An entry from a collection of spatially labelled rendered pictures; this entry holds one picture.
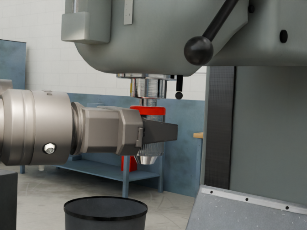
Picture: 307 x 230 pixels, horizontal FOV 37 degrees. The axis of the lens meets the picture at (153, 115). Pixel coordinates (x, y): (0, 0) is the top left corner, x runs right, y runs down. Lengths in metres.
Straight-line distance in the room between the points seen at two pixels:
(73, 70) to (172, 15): 6.80
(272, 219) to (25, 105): 0.55
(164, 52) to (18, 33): 8.07
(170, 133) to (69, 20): 0.19
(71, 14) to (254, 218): 0.57
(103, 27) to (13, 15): 8.24
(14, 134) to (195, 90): 5.22
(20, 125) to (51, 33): 7.28
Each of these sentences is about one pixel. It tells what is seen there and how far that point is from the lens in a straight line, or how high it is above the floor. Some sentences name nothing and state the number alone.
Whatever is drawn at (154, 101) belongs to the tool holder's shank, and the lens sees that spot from 0.59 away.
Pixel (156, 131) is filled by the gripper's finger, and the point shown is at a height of 1.24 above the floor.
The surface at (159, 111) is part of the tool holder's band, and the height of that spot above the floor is 1.26.
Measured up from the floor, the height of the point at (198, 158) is 0.62.
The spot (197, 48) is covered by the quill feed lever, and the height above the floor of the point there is 1.33.
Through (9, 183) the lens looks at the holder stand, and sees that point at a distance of 0.93.
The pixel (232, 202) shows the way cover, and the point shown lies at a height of 1.07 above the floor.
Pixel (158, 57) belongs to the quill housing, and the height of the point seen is 1.33.
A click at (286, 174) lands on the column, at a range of 0.91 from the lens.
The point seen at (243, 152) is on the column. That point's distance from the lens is 0.95.
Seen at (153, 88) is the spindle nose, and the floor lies 1.29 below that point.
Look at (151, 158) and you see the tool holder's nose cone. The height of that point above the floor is 1.20.
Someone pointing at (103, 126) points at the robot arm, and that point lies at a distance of 0.53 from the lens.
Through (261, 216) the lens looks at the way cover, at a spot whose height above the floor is 1.06.
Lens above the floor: 1.29
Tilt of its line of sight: 3 degrees down
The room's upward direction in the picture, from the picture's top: 3 degrees clockwise
